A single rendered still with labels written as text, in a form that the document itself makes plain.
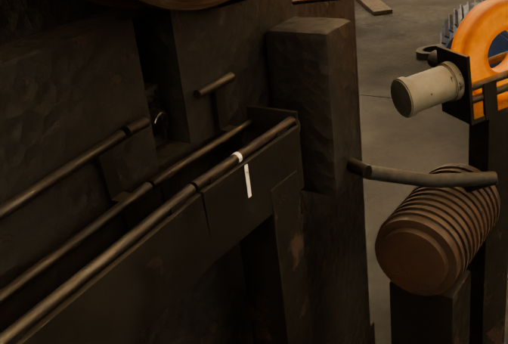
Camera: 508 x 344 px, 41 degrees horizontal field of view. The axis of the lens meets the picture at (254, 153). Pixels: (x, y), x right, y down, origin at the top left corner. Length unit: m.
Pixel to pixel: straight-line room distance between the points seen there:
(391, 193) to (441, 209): 1.18
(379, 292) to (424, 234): 0.78
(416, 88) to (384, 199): 1.16
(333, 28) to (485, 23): 0.25
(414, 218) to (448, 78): 0.21
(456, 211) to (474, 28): 0.26
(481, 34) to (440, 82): 0.09
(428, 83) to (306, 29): 0.21
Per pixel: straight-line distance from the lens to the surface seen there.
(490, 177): 1.03
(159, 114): 0.80
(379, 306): 1.69
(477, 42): 1.05
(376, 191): 2.19
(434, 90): 1.02
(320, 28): 0.89
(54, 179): 0.68
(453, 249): 0.97
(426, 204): 1.00
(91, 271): 0.62
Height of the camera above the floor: 1.02
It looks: 24 degrees down
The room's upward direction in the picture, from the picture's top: 7 degrees counter-clockwise
